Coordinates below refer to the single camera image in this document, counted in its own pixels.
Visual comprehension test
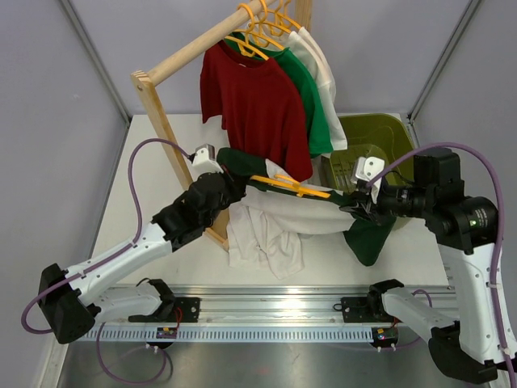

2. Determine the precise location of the yellow plastic hanger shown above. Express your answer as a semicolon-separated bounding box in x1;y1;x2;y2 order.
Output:
250;174;330;199

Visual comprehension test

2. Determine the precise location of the green and white raglan shirt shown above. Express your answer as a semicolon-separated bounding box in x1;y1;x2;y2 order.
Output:
216;148;396;280

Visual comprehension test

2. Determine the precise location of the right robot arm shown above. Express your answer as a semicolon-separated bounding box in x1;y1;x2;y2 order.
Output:
347;143;516;386

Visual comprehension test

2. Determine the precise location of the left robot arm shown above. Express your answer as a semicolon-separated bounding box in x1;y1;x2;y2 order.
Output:
37;172;247;344

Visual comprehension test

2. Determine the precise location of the bright green t shirt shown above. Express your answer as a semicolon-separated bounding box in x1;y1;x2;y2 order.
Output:
229;31;335;159

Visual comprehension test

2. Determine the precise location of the dark red t shirt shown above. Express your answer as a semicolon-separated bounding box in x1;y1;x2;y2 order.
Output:
200;40;313;181

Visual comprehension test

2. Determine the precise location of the yellow hanger of red shirt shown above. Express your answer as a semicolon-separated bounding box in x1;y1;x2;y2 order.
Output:
225;3;269;61

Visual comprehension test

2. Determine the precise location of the yellow hanger of green shirt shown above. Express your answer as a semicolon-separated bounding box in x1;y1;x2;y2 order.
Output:
247;0;285;51

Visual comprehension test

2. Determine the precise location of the white t shirt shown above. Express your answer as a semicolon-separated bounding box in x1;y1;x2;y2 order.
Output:
263;27;348;157

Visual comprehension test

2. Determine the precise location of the yellow hanger of white shirt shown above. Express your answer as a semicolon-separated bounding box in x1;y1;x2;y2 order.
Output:
267;1;301;36

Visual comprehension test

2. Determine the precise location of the olive green plastic basket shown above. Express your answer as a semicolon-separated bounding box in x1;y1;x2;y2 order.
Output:
320;113;414;208

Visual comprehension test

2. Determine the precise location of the wooden clothes rack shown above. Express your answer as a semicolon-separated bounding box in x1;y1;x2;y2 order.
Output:
131;1;313;251

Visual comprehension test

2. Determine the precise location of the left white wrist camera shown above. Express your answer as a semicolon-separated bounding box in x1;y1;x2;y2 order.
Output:
189;144;223;175

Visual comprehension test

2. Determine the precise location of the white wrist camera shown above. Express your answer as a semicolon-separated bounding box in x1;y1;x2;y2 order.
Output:
189;144;223;175
351;156;385;204

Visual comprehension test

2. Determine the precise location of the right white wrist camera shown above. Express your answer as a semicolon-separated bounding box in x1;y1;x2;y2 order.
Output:
351;156;385;204

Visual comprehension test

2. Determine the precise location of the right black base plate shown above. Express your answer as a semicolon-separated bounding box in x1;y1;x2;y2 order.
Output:
333;297;401;324

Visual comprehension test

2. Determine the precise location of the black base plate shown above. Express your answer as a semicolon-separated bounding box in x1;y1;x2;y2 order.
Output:
158;297;201;323
333;297;401;324

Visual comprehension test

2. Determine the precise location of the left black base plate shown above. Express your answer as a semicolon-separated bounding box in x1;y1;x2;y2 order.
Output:
158;297;201;323

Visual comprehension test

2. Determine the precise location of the aluminium mounting rail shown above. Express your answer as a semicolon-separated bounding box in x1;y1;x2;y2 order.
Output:
80;285;494;344

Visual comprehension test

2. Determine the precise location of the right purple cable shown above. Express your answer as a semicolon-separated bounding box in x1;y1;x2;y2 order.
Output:
363;141;517;388

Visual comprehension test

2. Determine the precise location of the purple cable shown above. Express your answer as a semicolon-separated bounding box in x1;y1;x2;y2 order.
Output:
20;137;195;383
363;141;517;388

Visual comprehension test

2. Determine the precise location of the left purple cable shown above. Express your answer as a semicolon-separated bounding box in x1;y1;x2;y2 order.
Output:
20;137;195;383

